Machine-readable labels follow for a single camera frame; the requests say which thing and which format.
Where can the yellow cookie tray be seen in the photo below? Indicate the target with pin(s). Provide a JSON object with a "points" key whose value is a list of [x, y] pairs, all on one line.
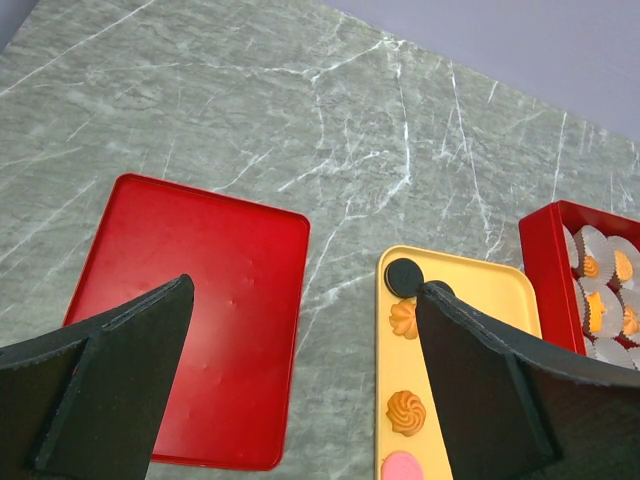
{"points": [[501, 292]]}

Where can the red box lid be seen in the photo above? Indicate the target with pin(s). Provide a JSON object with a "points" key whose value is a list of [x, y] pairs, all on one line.
{"points": [[229, 403]]}

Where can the red cookie box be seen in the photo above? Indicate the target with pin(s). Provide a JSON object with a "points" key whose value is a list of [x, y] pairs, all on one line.
{"points": [[546, 264]]}

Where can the pink sandwich cookie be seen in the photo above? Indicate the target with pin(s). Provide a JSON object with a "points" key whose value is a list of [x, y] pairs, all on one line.
{"points": [[401, 465]]}

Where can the swirl butter cookie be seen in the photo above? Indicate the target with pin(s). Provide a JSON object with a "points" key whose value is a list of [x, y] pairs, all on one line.
{"points": [[590, 267], [406, 413]]}

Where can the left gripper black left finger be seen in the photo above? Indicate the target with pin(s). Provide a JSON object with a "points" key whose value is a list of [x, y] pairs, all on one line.
{"points": [[86, 401]]}

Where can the small flower butter cookie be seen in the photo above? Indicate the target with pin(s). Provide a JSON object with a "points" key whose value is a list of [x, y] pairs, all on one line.
{"points": [[402, 319]]}

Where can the black sandwich cookie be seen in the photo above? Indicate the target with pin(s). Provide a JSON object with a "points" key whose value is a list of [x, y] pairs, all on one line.
{"points": [[403, 277], [443, 286]]}

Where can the large orange fish cookie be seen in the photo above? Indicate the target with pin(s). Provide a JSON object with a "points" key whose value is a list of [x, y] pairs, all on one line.
{"points": [[596, 310]]}

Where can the beige dotted cookie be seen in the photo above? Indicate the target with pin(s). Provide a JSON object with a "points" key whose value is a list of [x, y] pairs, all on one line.
{"points": [[624, 269]]}

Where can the white paper cup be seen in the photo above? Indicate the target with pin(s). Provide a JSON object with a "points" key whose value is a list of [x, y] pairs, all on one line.
{"points": [[634, 354], [612, 320], [629, 300], [620, 243], [609, 351], [591, 241], [571, 247]]}

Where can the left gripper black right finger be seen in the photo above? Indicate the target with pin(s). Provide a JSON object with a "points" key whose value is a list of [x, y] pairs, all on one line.
{"points": [[513, 406]]}

